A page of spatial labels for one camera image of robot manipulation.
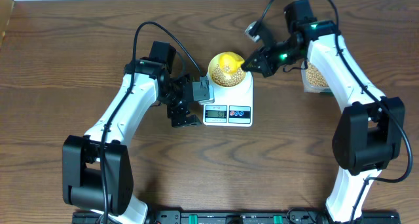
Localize soybeans in container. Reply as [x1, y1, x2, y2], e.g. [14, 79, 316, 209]
[306, 62, 329, 88]

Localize yellow plastic scoop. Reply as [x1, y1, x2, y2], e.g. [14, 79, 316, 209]
[219, 52, 244, 75]

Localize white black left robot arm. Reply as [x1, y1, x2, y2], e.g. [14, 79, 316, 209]
[62, 41, 214, 223]

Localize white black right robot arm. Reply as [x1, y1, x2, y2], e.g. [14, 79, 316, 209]
[242, 0, 407, 223]

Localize soybeans in bowl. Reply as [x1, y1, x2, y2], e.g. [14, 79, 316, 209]
[211, 65, 246, 87]

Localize white digital kitchen scale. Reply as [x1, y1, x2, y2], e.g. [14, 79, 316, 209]
[203, 72, 253, 127]

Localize clear plastic container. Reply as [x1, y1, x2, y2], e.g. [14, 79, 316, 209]
[301, 60, 332, 94]

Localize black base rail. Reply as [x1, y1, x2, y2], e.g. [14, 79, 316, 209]
[71, 209, 401, 224]

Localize pale yellow bowl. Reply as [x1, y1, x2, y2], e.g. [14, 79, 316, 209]
[208, 52, 246, 87]

